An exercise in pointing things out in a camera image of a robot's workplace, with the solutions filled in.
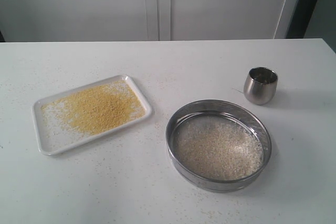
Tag stainless steel cup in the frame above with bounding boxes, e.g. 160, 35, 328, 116
244, 67, 278, 105

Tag round steel mesh sieve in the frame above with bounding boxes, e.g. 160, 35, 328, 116
166, 100, 272, 193

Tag white cabinet with doors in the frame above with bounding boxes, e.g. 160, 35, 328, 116
1, 0, 298, 42

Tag yellow grain pile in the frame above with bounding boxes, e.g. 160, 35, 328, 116
174, 123, 263, 180

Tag yellow fine sifted grains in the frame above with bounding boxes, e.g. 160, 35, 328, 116
41, 80, 145, 136

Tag white rectangular plastic tray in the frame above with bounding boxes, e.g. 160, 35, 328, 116
32, 74, 153, 156

